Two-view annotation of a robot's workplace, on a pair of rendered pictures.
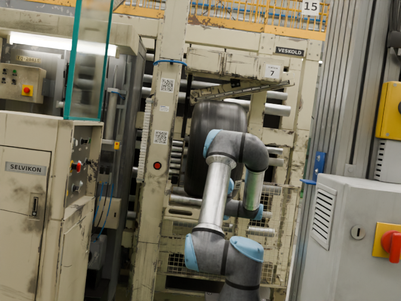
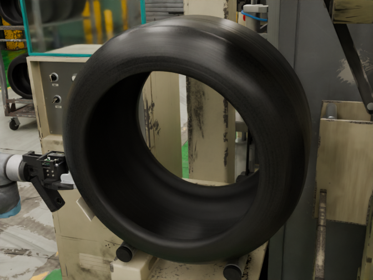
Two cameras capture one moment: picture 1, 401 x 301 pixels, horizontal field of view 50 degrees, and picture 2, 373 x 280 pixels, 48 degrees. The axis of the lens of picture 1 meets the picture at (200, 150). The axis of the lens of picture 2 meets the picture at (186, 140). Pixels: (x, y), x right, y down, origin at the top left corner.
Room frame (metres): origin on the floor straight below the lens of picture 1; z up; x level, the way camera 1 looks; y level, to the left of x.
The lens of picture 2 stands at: (2.81, -0.99, 1.54)
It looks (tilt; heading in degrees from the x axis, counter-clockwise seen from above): 20 degrees down; 110
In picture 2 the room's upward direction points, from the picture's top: 2 degrees counter-clockwise
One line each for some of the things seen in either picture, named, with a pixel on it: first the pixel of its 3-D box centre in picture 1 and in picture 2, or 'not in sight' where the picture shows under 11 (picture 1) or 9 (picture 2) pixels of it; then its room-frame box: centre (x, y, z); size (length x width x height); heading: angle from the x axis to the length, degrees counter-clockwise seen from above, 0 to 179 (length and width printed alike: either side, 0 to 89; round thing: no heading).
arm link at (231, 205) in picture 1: (225, 207); (1, 199); (1.91, -0.14, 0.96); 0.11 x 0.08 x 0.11; 82
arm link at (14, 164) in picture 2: not in sight; (23, 168); (1.99, -0.12, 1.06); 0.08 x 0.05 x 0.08; 92
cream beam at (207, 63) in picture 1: (233, 67); not in sight; (2.77, -0.14, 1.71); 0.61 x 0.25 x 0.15; 92
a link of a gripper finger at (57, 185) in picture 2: not in sight; (61, 183); (2.13, -0.14, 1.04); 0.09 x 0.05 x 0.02; 2
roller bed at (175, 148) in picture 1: (167, 161); (343, 160); (2.84, 0.21, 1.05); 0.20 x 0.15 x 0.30; 92
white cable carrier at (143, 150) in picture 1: (145, 140); not in sight; (2.41, 0.31, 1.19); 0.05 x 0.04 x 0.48; 2
